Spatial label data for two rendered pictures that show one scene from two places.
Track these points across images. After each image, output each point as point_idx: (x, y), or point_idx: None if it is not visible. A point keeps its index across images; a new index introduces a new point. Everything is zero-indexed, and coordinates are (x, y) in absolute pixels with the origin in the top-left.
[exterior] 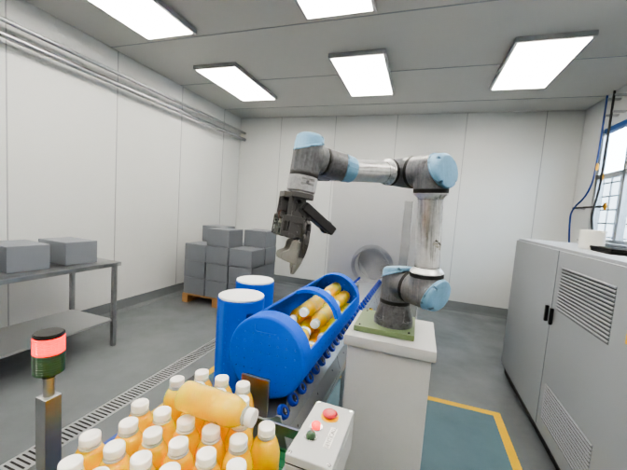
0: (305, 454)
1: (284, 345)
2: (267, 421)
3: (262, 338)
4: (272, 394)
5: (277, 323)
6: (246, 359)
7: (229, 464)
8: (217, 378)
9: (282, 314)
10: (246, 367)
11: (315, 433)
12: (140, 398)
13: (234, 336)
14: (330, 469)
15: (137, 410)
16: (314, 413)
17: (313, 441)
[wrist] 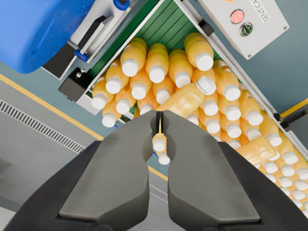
0: (260, 43)
1: (70, 2)
2: (199, 61)
3: (49, 36)
4: (91, 6)
5: (44, 21)
6: (56, 45)
7: (230, 98)
8: (113, 91)
9: (4, 0)
10: (61, 41)
11: (244, 21)
12: None
13: (31, 71)
14: (288, 28)
15: None
16: (216, 7)
17: (252, 30)
